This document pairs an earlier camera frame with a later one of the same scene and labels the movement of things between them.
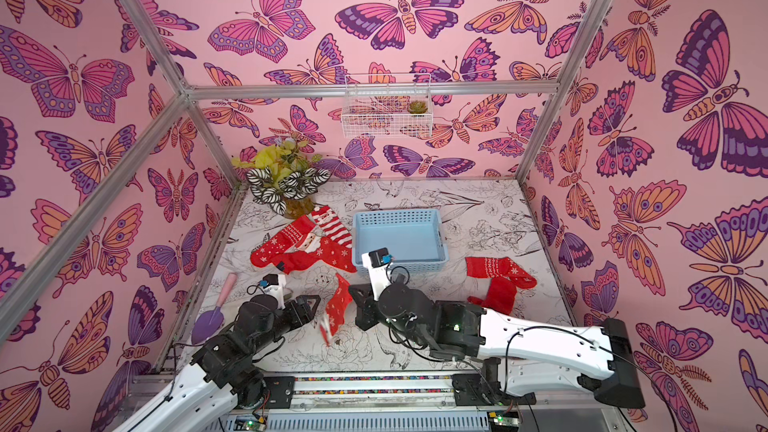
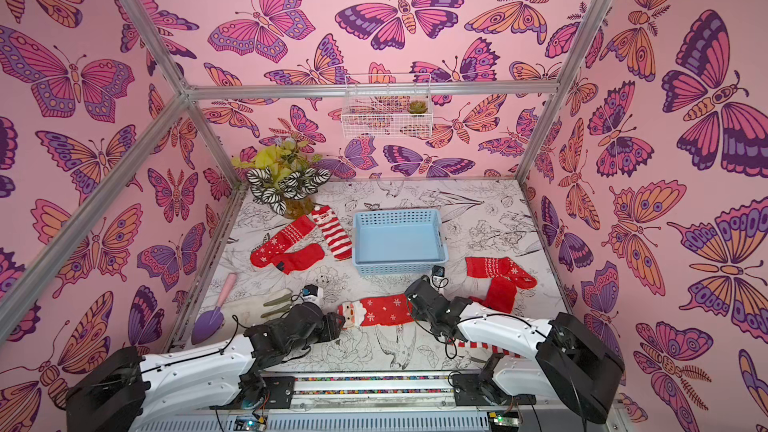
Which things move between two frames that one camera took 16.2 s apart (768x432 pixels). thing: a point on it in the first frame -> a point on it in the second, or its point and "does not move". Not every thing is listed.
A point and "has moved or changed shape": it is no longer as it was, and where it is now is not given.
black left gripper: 303,310 -> 330,325
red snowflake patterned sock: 275,252 does not move
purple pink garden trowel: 211,320 does not move
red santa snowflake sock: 312,247 has moved or changed shape
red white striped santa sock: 330,224 does not move
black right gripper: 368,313 -> 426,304
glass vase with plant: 283,177 does not move
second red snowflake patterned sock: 505,277 does not move
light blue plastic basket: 413,237 does not move
